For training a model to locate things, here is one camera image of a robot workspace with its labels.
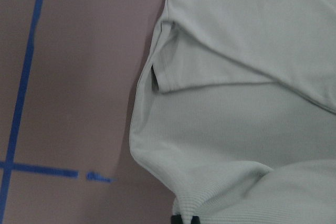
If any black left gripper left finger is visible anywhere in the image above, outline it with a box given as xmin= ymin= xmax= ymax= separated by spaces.
xmin=170 ymin=214 xmax=183 ymax=224

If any blue tape line crosswise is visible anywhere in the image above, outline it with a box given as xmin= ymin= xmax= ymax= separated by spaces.
xmin=0 ymin=0 xmax=47 ymax=211

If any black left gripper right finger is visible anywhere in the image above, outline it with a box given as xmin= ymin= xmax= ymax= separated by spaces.
xmin=190 ymin=212 xmax=200 ymax=224

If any sage green long-sleeve shirt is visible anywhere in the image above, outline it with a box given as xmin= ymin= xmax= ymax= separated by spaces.
xmin=130 ymin=0 xmax=335 ymax=223

